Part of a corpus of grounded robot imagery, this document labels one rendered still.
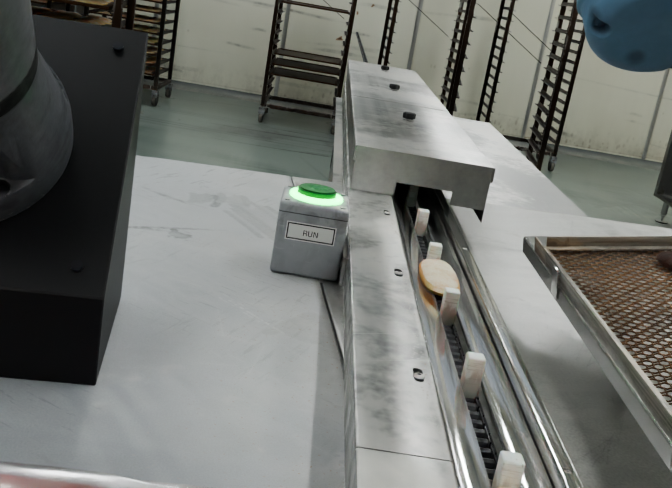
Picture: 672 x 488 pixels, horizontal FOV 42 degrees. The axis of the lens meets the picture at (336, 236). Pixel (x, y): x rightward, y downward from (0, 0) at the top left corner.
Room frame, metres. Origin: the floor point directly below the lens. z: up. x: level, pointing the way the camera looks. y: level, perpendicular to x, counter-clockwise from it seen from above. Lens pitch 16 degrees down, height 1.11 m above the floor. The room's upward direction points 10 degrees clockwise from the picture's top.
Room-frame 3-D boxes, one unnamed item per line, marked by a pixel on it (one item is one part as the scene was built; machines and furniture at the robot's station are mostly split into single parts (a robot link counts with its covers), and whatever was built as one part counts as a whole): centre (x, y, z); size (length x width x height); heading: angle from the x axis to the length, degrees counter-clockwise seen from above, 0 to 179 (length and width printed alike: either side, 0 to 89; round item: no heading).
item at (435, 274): (0.81, -0.11, 0.86); 0.10 x 0.04 x 0.01; 2
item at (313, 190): (0.87, 0.03, 0.90); 0.04 x 0.04 x 0.02
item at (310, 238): (0.87, 0.02, 0.84); 0.08 x 0.08 x 0.11; 2
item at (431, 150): (1.71, -0.07, 0.89); 1.25 x 0.18 x 0.09; 2
